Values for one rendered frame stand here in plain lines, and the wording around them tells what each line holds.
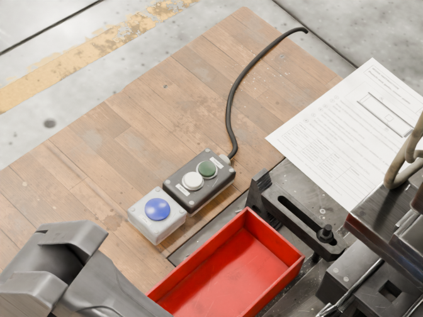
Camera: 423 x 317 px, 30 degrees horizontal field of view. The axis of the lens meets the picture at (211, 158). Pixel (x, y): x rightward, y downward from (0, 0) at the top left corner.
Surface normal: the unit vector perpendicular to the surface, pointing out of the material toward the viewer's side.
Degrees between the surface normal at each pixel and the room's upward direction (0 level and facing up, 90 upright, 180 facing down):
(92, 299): 17
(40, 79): 0
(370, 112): 1
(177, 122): 0
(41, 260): 9
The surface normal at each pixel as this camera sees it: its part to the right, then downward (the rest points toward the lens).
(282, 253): -0.69, 0.55
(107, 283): 0.35, -0.41
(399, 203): 0.09, -0.57
